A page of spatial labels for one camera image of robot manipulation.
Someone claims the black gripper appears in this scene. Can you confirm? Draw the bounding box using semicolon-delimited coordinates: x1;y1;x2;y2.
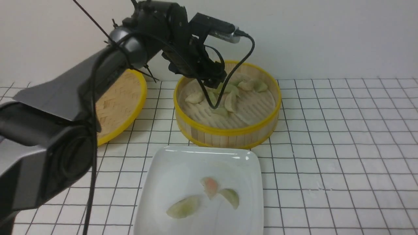
162;39;227;109

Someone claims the large pale green dumpling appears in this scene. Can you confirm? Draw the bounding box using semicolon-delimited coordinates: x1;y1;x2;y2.
166;195;201;219

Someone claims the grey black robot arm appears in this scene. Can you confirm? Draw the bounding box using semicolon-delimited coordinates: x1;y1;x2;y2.
1;0;235;235

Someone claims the pink steamed dumpling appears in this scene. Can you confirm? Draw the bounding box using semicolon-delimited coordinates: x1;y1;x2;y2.
200;177;218;200

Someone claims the white square plate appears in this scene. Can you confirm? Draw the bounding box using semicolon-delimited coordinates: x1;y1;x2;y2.
133;146;264;235

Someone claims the green dumpling on plate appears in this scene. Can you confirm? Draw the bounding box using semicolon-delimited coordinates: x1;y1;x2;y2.
218;188;239;210

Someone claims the small green dumpling front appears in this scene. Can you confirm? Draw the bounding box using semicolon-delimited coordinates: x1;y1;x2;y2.
212;107;229;118

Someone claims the small green dumpling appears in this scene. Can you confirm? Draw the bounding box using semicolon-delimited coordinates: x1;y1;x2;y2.
212;107;229;118
207;91;218;106

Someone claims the small green dumpling middle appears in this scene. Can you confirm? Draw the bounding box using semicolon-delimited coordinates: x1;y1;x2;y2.
207;91;218;106

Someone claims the beige dumpling centre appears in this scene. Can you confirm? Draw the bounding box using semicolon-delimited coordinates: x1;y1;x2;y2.
224;92;237;113

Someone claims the beige dumpling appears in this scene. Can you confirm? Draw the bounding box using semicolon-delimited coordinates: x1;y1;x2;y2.
224;92;237;113
185;91;205;104
237;81;255;91

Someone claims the beige dumpling left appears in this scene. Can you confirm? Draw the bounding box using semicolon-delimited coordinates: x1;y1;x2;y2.
185;91;205;104

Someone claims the green dumpling top centre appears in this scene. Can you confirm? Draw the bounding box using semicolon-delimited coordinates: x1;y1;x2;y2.
224;84;239;96

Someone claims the yellow rimmed bamboo steamer basket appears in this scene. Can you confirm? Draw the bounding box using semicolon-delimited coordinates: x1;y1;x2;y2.
173;63;282;149

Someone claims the beige dumpling top right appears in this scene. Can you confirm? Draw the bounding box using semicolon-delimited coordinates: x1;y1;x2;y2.
237;81;255;91

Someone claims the green dumpling far right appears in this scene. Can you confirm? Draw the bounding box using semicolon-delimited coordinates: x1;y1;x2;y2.
253;81;268;93

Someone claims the yellow rimmed bamboo steamer lid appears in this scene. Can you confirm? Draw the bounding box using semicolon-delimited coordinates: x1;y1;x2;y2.
96;70;147;146

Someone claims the black camera cable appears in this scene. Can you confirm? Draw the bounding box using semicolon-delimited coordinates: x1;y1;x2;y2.
216;31;255;109

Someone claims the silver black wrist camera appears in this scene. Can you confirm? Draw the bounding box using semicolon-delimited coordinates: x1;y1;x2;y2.
189;12;246;44

